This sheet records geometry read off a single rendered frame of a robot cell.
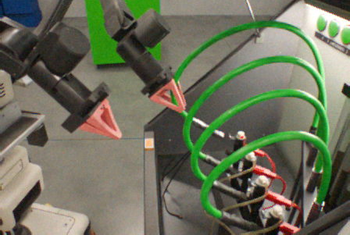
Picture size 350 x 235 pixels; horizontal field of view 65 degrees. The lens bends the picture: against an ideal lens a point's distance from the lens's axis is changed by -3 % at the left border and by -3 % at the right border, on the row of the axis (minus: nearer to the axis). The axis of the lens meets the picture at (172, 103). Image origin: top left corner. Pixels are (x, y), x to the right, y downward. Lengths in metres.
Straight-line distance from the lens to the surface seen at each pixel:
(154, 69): 0.63
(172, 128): 1.08
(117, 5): 0.73
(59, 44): 0.48
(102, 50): 4.00
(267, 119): 1.16
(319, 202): 0.61
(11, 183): 1.23
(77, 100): 0.53
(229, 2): 7.27
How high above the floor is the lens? 1.58
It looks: 30 degrees down
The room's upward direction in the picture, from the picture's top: straight up
